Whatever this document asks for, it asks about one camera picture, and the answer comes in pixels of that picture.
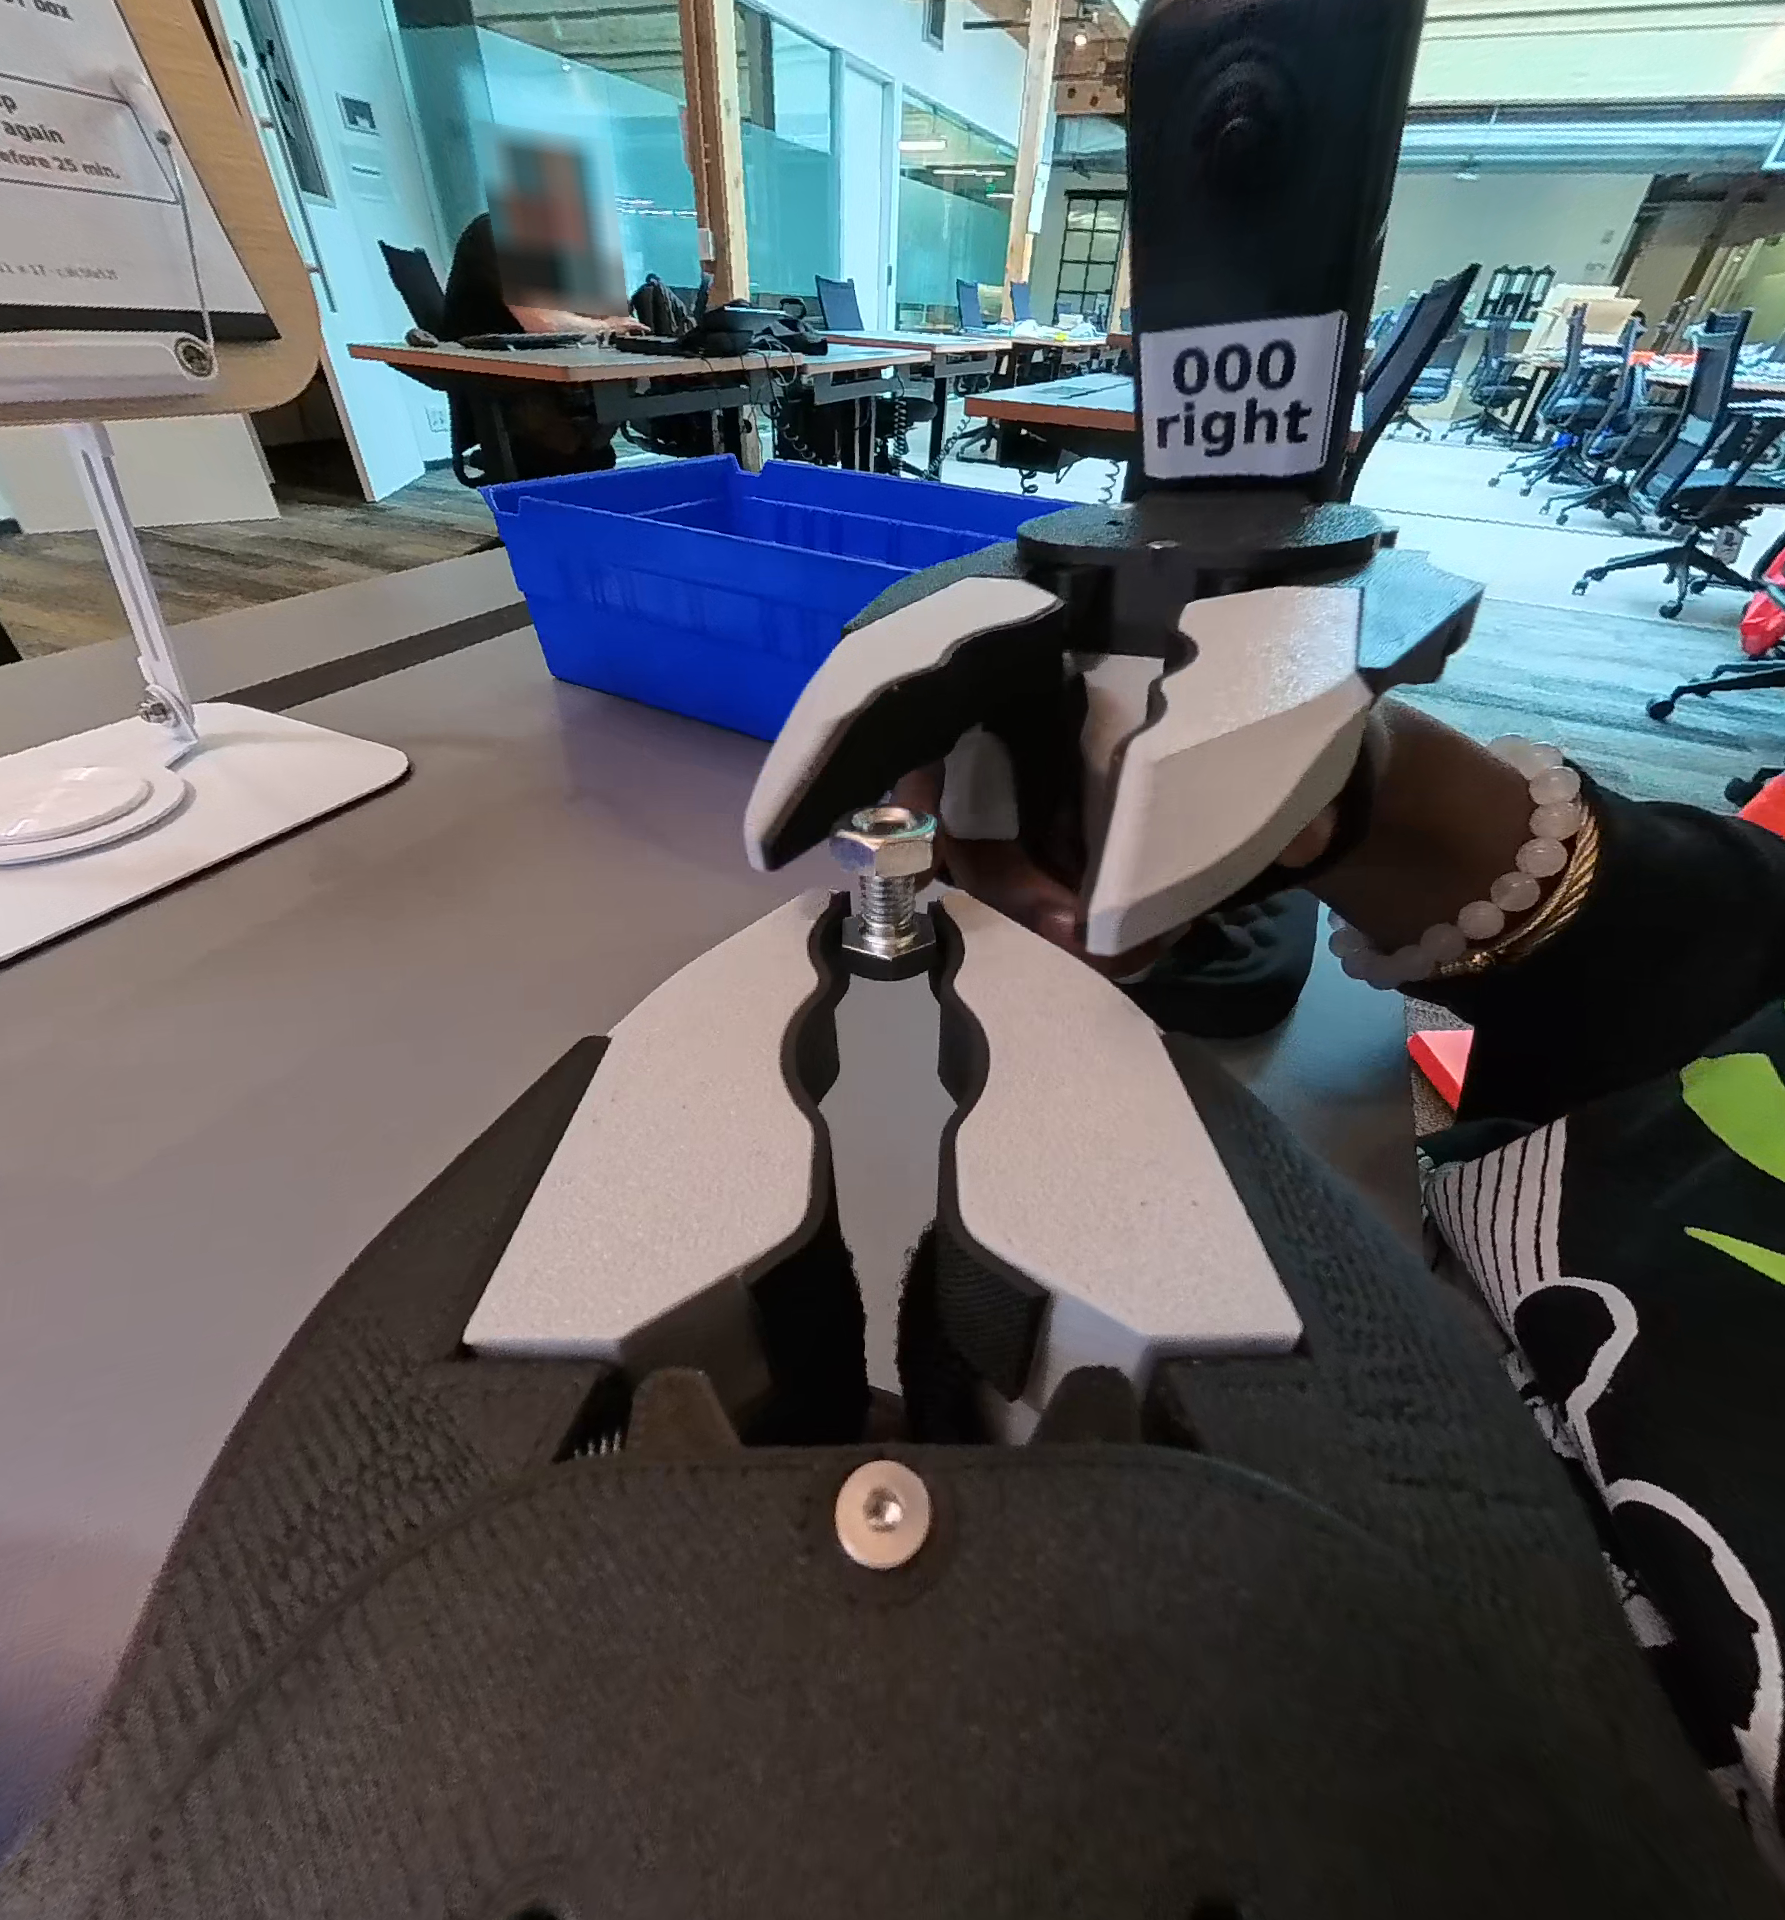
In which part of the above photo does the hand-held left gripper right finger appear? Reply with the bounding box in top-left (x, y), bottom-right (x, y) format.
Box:
top-left (938, 885), bottom-right (1309, 1407)

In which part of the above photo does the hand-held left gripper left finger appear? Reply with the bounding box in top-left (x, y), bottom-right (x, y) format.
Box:
top-left (465, 889), bottom-right (849, 1364)

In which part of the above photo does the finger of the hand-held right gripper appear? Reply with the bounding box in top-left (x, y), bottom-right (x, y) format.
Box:
top-left (1082, 586), bottom-right (1377, 959)
top-left (743, 578), bottom-right (1067, 875)

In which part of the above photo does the small silver nut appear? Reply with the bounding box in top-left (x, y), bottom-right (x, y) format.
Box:
top-left (828, 810), bottom-right (939, 879)

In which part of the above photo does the short silver bolt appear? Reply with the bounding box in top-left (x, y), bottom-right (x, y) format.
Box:
top-left (837, 806), bottom-right (942, 977)

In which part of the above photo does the blue plastic bin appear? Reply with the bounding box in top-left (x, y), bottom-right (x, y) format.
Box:
top-left (478, 454), bottom-right (1074, 745)

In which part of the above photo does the person's right forearm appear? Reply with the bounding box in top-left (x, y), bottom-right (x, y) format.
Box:
top-left (1447, 765), bottom-right (1785, 1124)

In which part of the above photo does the person's right hand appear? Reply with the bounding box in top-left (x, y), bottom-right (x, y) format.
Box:
top-left (930, 705), bottom-right (1546, 980)

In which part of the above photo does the black honeycomb wrist pad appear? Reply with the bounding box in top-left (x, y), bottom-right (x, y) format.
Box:
top-left (1129, 892), bottom-right (1319, 1038)

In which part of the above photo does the wooden office desk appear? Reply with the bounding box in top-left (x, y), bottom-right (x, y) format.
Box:
top-left (965, 374), bottom-right (1143, 471)
top-left (349, 331), bottom-right (935, 486)

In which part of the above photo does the gold bangle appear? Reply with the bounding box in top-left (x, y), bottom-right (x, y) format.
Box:
top-left (1439, 801), bottom-right (1604, 980)

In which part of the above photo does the row of black office chairs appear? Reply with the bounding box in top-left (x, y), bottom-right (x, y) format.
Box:
top-left (1356, 262), bottom-right (1785, 726)

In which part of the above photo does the white document stand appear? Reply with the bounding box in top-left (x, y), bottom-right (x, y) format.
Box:
top-left (0, 333), bottom-right (412, 998)

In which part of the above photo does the black office chair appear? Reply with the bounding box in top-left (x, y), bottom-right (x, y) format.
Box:
top-left (378, 241), bottom-right (623, 486)

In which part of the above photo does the instruction sign board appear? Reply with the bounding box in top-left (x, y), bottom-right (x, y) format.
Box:
top-left (120, 0), bottom-right (327, 425)

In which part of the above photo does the printed instruction sheet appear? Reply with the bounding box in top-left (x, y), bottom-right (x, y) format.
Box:
top-left (0, 0), bottom-right (280, 340)

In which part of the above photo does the white bead bracelet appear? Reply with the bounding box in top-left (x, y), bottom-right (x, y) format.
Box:
top-left (1326, 735), bottom-right (1587, 990)

